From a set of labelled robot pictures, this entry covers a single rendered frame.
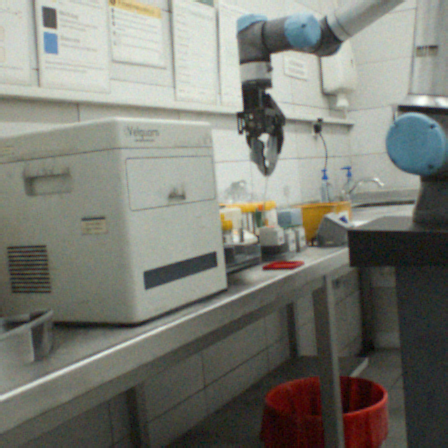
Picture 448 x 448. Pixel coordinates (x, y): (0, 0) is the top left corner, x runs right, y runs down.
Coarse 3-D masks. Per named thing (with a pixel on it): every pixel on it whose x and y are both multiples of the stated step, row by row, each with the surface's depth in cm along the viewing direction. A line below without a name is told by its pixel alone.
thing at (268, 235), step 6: (258, 228) 156; (264, 228) 156; (270, 228) 155; (276, 228) 156; (282, 228) 157; (264, 234) 156; (270, 234) 155; (276, 234) 154; (282, 234) 157; (264, 240) 156; (270, 240) 155; (276, 240) 155; (282, 240) 157
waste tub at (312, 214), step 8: (296, 208) 189; (304, 208) 188; (312, 208) 187; (320, 208) 185; (328, 208) 184; (336, 208) 185; (344, 208) 190; (304, 216) 188; (312, 216) 187; (320, 216) 186; (304, 224) 188; (312, 224) 187; (312, 232) 187; (328, 240) 185
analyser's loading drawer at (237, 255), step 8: (224, 248) 127; (232, 248) 126; (240, 248) 131; (248, 248) 136; (256, 248) 135; (224, 256) 127; (232, 256) 126; (240, 256) 128; (248, 256) 134; (256, 256) 134; (232, 264) 125; (240, 264) 127; (248, 264) 136; (256, 264) 135
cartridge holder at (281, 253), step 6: (264, 246) 156; (270, 246) 155; (276, 246) 154; (282, 246) 156; (264, 252) 156; (270, 252) 155; (276, 252) 154; (282, 252) 155; (288, 252) 157; (294, 252) 158; (264, 258) 156; (270, 258) 155; (276, 258) 154; (282, 258) 154; (288, 258) 154
